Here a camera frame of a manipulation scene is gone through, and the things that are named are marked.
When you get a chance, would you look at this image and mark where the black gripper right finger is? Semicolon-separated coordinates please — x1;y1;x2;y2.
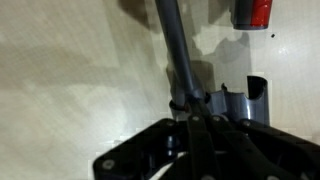
186;113;320;180

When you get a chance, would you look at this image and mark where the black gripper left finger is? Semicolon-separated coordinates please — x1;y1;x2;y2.
93;118;191;180

